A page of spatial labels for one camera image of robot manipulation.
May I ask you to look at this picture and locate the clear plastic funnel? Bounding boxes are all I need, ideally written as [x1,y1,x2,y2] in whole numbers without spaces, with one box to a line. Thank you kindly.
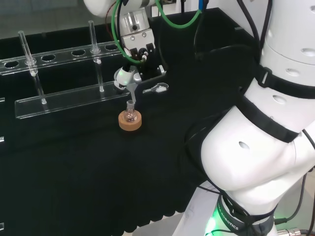
[125,82,136,104]

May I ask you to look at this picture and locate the glass weighing funnel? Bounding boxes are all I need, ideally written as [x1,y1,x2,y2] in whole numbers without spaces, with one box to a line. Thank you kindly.
[142,82,169,94]

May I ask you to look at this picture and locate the green cable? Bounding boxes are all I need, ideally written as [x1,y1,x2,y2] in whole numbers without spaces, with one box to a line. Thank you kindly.
[111,0,210,64]

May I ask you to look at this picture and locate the metal cable connector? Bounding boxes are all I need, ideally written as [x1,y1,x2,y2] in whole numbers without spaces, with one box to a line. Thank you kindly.
[277,228,315,236]

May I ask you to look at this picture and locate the black cloth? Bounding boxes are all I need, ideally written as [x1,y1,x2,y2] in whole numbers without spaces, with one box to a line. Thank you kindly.
[0,7,259,234]

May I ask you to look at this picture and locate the clear acrylic funnel stand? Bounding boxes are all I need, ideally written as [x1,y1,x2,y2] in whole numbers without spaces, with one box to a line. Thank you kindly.
[0,21,130,120]

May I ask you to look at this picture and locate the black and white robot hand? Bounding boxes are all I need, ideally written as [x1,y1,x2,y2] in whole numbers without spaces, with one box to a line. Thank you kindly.
[113,28,171,93]

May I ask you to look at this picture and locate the black hanging cable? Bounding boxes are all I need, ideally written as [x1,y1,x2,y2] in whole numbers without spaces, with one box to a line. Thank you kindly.
[193,0,210,61]

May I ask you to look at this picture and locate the small glass round-bottom flask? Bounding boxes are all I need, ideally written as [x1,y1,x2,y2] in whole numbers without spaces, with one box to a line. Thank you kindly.
[124,100,138,123]

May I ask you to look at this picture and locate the cork ring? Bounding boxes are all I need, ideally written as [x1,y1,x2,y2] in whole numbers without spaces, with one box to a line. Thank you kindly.
[118,110,143,130]

